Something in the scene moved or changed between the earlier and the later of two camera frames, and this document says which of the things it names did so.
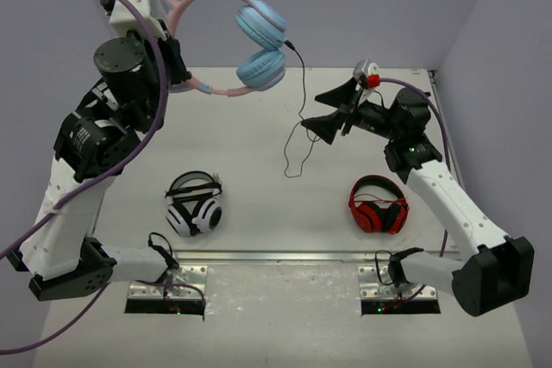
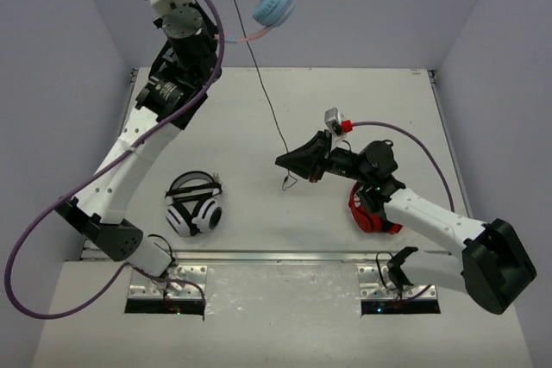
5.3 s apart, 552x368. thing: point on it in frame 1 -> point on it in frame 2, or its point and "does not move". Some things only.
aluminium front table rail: x=293 y=257 does not move
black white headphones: x=194 y=202 does not move
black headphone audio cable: x=297 y=122 -> x=290 y=177
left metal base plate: x=186 y=282 does not move
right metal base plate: x=375 y=283 does not move
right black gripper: x=348 y=101 -> x=312 y=160
